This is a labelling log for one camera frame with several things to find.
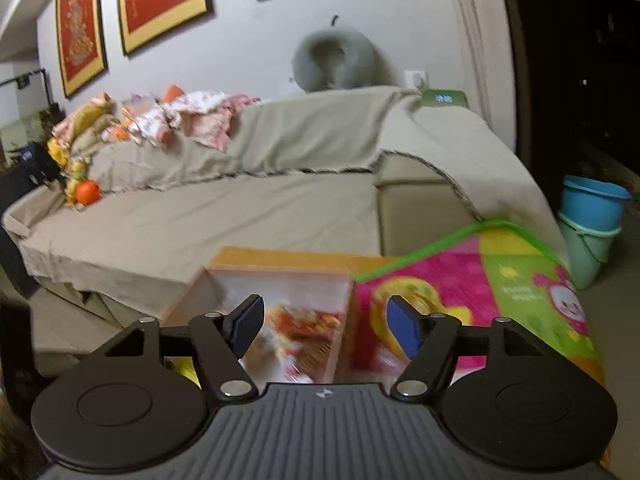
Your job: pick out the white wall socket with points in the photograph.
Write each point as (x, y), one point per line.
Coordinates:
(415, 80)

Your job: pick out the red snack packet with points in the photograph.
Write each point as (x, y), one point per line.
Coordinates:
(305, 327)

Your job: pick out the green digital clock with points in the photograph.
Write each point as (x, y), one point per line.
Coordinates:
(442, 98)

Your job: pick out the beige sofa cover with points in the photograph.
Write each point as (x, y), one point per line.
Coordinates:
(250, 210)

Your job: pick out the blue plastic bucket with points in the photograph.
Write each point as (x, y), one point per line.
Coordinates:
(592, 205)

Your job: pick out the small yellow toy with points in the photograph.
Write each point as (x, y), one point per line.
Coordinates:
(59, 152)

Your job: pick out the cartoon play mat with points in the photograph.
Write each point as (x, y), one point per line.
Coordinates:
(475, 280)

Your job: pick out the yellow plush toy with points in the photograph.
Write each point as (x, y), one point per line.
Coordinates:
(87, 117)

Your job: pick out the pink floral clothes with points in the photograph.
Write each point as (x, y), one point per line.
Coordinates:
(200, 115)

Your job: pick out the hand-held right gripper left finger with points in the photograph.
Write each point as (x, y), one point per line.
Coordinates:
(250, 321)

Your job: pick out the grey neck pillow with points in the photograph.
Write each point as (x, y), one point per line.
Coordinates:
(305, 65)

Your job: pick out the green plastic bucket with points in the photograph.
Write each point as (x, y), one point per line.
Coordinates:
(587, 255)

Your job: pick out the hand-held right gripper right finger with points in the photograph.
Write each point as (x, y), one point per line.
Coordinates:
(405, 327)

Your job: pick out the orange cushion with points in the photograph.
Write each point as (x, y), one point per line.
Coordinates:
(173, 93)

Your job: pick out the orange toy ball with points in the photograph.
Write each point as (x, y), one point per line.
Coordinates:
(87, 192)

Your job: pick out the white curtain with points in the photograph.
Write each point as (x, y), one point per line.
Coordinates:
(480, 60)

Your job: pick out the red figure framed picture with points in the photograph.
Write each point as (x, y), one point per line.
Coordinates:
(80, 30)

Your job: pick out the beige sofa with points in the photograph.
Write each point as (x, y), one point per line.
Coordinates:
(415, 200)

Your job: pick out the pink cardboard box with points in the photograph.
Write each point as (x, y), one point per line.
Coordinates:
(342, 330)

